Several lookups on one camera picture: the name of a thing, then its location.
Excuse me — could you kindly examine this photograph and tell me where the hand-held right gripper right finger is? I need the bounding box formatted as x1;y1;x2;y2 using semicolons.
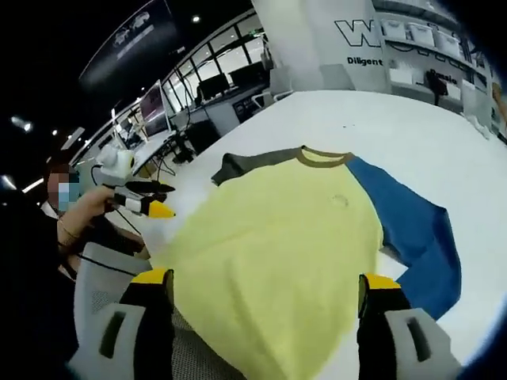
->
358;272;463;380

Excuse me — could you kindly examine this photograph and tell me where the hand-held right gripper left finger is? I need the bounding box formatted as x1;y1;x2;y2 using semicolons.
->
67;268;175;380

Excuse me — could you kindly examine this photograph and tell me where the yellow blue grey garment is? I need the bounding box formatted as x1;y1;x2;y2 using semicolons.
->
151;145;463;380

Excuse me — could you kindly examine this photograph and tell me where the person's left hand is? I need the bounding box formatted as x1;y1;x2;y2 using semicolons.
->
76;185;116;223

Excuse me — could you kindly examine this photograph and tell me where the white mesh office chair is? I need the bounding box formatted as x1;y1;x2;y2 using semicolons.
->
74;241;246;380

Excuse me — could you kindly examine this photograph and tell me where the large display screen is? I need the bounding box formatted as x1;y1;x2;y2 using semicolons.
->
138;80;172;138

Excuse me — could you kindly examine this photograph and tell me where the black computer monitor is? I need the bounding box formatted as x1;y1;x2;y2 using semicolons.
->
197;72;231;102
229;64;271;89

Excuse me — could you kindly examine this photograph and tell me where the person's dark clothing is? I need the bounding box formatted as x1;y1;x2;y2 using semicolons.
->
0;193;80;380

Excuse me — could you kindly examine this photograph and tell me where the dark hanging banner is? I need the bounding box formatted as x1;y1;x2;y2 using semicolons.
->
78;0;177;89

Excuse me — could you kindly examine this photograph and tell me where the grey office chair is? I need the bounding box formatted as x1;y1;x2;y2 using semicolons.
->
252;64;296;110

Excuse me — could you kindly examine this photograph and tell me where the grey flat panel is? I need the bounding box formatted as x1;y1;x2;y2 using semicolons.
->
320;63;356;93

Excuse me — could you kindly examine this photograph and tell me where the white crumpled cloth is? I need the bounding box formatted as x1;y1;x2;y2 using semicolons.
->
468;116;493;138

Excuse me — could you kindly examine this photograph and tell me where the grey metal shelf unit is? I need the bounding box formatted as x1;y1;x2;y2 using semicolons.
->
374;0;498;120

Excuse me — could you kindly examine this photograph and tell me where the white storage bin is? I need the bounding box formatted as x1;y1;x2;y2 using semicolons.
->
407;21;436;45
433;29;461;57
379;18;410;41

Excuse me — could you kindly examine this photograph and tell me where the black camera stand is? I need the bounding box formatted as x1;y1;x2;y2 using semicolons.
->
425;70;449;106

